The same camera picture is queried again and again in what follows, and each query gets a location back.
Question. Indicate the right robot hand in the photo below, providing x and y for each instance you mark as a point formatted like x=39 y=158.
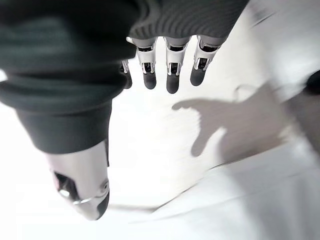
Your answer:
x=62 y=62

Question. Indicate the white bed sheet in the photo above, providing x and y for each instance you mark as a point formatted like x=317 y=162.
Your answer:
x=150 y=140

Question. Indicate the white duvet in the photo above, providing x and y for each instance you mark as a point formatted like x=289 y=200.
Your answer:
x=250 y=200

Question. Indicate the dark robot body part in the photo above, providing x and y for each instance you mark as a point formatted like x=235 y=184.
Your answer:
x=314 y=82

